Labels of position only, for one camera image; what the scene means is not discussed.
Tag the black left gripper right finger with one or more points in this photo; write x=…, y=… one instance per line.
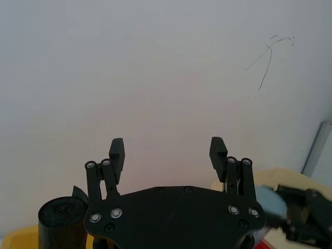
x=234, y=173

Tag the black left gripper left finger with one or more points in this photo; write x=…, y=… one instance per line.
x=113, y=171

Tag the cream cardboard tray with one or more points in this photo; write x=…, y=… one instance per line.
x=275, y=177

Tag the blue-grey round pad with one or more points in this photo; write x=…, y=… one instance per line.
x=271, y=201

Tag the black plastic bag roll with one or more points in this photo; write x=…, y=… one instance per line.
x=61, y=223

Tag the red plastic piece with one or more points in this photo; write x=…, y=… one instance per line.
x=265, y=245

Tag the yellow plastic container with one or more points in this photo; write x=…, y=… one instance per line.
x=18, y=238

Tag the pale grey metal frame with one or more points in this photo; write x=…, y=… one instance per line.
x=317, y=150

